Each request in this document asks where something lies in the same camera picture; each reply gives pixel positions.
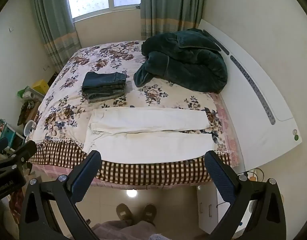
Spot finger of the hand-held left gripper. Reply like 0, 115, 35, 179
0, 137, 9, 155
0, 140, 37, 173

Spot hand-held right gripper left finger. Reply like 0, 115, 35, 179
19, 150, 103, 240

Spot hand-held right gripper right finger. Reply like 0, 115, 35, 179
204, 151, 287, 240

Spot white pants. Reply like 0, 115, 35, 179
82, 107, 216, 164

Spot teal box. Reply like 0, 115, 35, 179
5, 127, 25, 147

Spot white nightstand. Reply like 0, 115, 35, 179
196, 185, 259, 235

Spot green plastic bag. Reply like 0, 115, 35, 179
17, 86, 31, 98

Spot clear plastic storage box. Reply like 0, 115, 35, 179
22, 87, 46, 103

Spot bed with floral sheet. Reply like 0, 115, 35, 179
27, 40, 244, 187

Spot person's pink robe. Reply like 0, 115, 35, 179
91, 219, 169, 240

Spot white bed headboard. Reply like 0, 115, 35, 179
197, 19, 302, 173

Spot stack of folded blue jeans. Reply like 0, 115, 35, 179
82, 71, 127, 103

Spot dark green fleece blanket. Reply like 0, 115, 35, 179
134, 28, 228, 93

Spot teal striped curtain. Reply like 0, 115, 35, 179
29, 0, 82, 74
140, 0, 206, 40

